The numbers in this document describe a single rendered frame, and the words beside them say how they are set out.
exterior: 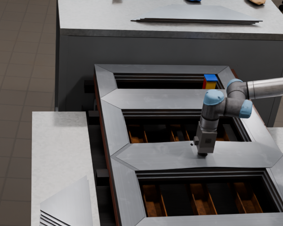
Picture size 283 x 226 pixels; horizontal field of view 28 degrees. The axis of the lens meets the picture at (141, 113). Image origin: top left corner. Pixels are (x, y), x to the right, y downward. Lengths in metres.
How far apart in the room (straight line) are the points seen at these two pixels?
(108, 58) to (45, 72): 1.64
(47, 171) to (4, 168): 1.22
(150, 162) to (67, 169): 0.36
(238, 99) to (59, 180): 0.81
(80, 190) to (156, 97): 0.71
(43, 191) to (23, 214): 0.99
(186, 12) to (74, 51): 0.67
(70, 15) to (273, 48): 1.13
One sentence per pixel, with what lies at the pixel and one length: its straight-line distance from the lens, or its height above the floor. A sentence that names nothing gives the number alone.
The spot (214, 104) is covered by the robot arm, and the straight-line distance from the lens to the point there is 2.23.
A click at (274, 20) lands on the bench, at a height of 1.05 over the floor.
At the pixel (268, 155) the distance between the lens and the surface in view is 2.52.
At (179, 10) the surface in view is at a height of 1.07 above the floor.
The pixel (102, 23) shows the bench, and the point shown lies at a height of 1.05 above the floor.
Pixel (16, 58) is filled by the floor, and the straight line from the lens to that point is 4.79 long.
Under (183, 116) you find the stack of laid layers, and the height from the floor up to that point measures 0.83.
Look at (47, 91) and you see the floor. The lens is 4.35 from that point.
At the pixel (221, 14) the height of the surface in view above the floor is 1.07.
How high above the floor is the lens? 2.32
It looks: 34 degrees down
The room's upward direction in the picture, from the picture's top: 7 degrees clockwise
